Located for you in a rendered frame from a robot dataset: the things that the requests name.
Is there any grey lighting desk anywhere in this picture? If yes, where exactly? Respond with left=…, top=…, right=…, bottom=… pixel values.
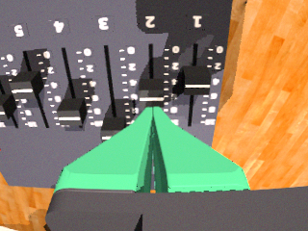
left=0, top=0, right=233, bottom=189

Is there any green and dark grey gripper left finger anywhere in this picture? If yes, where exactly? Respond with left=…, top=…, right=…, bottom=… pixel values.
left=53, top=107, right=153, bottom=193

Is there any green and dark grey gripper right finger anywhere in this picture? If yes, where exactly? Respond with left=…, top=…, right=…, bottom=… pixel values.
left=153, top=107, right=250, bottom=193

